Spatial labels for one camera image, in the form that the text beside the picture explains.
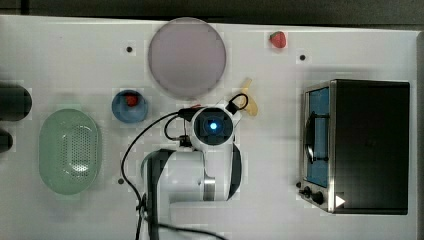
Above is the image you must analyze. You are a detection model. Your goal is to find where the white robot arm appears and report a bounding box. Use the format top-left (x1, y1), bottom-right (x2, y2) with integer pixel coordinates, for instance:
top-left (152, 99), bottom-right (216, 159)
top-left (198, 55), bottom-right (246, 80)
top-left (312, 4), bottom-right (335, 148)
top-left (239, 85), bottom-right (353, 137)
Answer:
top-left (141, 104), bottom-right (242, 240)

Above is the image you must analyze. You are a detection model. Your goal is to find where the green oval strainer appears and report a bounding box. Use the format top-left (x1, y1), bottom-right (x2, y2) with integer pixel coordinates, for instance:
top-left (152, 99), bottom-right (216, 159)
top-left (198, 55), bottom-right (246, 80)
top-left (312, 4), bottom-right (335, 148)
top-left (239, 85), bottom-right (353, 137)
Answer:
top-left (39, 109), bottom-right (100, 195)

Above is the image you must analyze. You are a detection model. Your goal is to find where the peeled banana toy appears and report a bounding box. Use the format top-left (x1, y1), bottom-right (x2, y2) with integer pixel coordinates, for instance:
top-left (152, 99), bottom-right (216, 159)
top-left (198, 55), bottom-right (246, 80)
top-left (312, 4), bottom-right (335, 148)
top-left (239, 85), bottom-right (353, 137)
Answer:
top-left (241, 78), bottom-right (258, 116)

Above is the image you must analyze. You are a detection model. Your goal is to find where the grey round plate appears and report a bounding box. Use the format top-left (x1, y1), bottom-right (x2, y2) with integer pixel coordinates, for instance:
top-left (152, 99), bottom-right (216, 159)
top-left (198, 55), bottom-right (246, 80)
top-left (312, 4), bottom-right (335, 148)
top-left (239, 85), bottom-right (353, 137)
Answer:
top-left (148, 17), bottom-right (227, 99)

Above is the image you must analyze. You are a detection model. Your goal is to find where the strawberry toy in bowl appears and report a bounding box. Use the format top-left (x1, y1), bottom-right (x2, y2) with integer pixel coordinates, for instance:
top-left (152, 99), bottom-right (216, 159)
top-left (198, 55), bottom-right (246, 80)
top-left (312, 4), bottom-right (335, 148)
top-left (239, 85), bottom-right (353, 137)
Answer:
top-left (125, 95), bottom-right (139, 107)

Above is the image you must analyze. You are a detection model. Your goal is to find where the blue bowl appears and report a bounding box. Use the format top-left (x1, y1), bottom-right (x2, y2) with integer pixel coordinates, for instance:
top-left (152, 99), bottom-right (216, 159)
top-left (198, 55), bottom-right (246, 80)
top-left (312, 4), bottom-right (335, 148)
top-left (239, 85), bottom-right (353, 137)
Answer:
top-left (111, 90), bottom-right (148, 124)

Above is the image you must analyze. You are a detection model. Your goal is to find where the red strawberry toy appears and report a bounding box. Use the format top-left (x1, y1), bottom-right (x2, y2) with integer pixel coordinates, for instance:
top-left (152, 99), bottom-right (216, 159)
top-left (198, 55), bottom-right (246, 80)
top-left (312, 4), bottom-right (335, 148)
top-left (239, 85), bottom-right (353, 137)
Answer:
top-left (269, 31), bottom-right (287, 49)

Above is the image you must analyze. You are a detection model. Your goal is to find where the silver black toaster oven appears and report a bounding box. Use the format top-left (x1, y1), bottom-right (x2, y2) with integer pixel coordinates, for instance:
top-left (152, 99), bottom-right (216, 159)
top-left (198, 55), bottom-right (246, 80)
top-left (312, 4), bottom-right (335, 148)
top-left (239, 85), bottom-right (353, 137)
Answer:
top-left (296, 79), bottom-right (410, 215)

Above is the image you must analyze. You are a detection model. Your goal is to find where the black frying pan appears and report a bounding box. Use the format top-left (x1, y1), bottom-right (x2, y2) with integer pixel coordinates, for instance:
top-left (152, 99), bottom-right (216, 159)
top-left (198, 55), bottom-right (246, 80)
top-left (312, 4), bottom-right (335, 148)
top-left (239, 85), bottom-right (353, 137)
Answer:
top-left (0, 82), bottom-right (32, 121)

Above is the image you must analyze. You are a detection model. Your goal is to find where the small black pot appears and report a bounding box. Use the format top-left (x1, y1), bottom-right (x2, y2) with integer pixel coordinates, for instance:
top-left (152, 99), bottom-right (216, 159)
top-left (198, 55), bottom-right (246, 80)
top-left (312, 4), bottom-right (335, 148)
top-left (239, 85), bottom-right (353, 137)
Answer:
top-left (0, 129), bottom-right (13, 153)

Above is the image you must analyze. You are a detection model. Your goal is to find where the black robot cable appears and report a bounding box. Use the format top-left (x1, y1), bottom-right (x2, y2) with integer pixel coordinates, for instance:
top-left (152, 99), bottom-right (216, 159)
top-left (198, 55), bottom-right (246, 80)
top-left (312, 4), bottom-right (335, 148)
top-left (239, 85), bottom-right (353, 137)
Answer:
top-left (120, 111), bottom-right (228, 240)

